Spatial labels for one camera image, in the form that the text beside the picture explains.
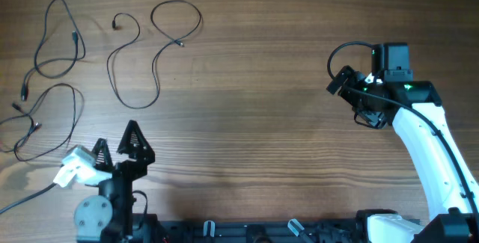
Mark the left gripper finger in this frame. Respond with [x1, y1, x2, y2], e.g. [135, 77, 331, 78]
[117, 120, 155, 161]
[91, 138, 114, 172]

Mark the thin black USB cable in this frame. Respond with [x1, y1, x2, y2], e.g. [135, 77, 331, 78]
[106, 0, 203, 110]

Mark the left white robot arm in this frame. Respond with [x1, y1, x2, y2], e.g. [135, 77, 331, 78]
[74, 120, 158, 242]

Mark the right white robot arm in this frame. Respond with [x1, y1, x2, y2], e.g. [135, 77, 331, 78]
[326, 43, 478, 242]

